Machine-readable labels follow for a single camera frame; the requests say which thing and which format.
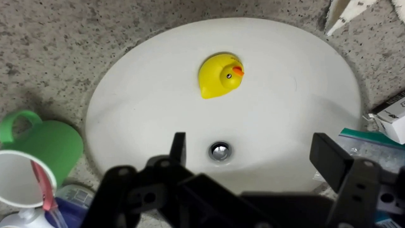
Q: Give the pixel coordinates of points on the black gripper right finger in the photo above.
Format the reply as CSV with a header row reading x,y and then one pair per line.
x,y
356,190

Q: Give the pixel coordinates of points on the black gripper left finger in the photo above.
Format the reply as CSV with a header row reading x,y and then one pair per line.
x,y
179,147

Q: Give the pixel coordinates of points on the yellow rubber duck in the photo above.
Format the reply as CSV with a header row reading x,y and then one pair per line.
x,y
217,78

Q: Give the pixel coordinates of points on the chrome sink drain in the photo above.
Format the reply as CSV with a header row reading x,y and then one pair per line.
x,y
221,151

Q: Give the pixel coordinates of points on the white oval sink basin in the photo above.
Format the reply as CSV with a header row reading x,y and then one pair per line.
x,y
147,109

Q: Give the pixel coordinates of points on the blue white small container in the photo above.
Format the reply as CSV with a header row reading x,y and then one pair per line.
x,y
74,201

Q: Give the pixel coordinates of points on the green mug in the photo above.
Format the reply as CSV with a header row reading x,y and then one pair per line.
x,y
55,144

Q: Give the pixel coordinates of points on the electric toothbrush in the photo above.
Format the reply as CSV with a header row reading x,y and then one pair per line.
x,y
23,220

